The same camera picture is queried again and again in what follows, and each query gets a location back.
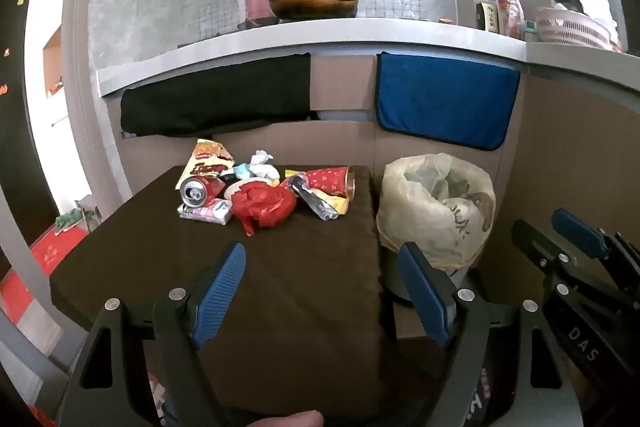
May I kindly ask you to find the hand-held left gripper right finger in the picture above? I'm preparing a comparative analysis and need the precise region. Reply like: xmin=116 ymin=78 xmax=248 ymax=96
xmin=397 ymin=242 xmax=583 ymax=427

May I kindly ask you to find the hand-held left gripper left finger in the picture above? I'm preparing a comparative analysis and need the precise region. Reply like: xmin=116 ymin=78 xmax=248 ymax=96
xmin=60 ymin=241 xmax=247 ymax=427

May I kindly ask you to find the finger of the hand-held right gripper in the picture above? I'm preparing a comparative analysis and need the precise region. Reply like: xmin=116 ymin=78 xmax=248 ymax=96
xmin=511 ymin=218 xmax=639 ymax=296
xmin=551 ymin=208 xmax=640 ymax=278

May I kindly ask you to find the colourful printed tissue packet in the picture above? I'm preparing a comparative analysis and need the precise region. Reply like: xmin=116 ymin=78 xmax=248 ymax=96
xmin=177 ymin=199 xmax=235 ymax=225

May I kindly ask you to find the orange noodle snack packet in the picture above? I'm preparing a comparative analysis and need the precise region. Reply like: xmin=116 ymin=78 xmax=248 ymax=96
xmin=175 ymin=138 xmax=236 ymax=190

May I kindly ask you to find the person's left hand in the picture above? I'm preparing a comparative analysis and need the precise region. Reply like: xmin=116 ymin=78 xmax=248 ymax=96
xmin=247 ymin=409 xmax=326 ymax=427

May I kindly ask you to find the red plastic bag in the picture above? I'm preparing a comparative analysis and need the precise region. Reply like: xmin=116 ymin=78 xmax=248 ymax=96
xmin=231 ymin=182 xmax=298 ymax=238

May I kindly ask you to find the crushed red soda can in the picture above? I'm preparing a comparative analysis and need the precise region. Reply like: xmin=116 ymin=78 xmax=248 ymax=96
xmin=179 ymin=177 xmax=226 ymax=208

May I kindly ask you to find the crumpled silver wrapper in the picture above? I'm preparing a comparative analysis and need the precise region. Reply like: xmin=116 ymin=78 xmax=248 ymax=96
xmin=285 ymin=174 xmax=341 ymax=223

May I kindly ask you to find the crumpled white tissue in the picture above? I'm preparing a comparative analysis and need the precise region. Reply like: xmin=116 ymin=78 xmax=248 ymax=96
xmin=234 ymin=150 xmax=281 ymax=182

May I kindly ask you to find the red paper cup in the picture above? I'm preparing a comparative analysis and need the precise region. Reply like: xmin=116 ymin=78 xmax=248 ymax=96
xmin=300 ymin=165 xmax=357 ymax=199

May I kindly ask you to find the red floor mat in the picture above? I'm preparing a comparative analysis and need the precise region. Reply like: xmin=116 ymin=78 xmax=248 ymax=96
xmin=0 ymin=227 xmax=92 ymax=333

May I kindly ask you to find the blue cloth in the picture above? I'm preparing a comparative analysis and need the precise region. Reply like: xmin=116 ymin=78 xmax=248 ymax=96
xmin=375 ymin=52 xmax=522 ymax=151

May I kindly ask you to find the black cloth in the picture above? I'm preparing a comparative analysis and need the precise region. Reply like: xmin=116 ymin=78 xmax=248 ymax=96
xmin=120 ymin=53 xmax=321 ymax=138

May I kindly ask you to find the pink plastic basket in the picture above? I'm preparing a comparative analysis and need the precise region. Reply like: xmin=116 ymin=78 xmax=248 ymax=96
xmin=535 ymin=7 xmax=621 ymax=52

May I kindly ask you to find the dark sauce bottle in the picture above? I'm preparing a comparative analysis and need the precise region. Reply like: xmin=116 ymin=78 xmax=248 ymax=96
xmin=475 ymin=0 xmax=501 ymax=32

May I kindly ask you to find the red drink bottle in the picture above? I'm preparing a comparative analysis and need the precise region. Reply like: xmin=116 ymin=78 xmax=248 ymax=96
xmin=495 ymin=0 xmax=526 ymax=40

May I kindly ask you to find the black refrigerator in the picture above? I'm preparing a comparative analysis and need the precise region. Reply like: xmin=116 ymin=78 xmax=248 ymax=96
xmin=0 ymin=0 xmax=58 ymax=278

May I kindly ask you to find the white kitchen counter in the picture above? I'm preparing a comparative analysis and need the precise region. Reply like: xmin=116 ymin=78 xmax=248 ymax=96
xmin=97 ymin=18 xmax=640 ymax=98

